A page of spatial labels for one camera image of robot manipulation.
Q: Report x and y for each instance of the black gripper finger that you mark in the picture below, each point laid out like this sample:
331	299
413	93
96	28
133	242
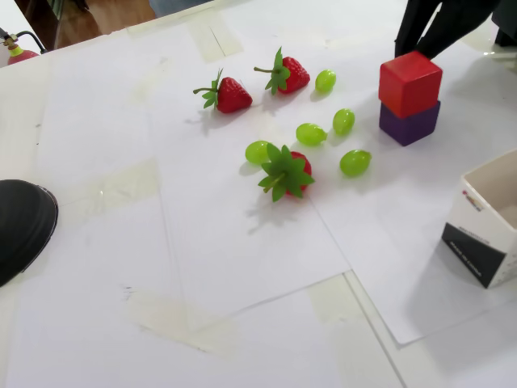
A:
416	24
460	20

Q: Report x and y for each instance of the red wooden cube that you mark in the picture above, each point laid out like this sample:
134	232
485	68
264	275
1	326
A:
416	87

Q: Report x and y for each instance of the purple wooden cube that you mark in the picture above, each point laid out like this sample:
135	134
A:
412	129

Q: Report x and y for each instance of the green plastic grape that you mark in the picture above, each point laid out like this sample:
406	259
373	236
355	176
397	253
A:
343	121
354	163
310	134
325	81
255	153

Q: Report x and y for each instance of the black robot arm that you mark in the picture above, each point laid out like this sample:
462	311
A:
508	36

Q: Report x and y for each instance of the red plastic strawberry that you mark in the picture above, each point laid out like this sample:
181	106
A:
232	95
284	174
295	74

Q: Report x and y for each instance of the clear tape strip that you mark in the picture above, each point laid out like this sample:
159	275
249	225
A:
121	186
335	299
182	323
218	40

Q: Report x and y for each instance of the white black cardboard box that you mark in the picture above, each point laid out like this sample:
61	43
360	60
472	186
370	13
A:
472	250

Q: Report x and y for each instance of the blue jeans leg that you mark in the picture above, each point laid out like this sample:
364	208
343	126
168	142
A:
177	6

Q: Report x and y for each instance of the dark wooden cabinet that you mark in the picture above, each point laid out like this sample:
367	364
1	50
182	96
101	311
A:
40	20

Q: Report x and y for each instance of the red fire extinguisher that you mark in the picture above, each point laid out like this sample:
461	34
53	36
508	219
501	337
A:
20	57

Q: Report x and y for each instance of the black round object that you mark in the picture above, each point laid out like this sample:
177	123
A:
20	230

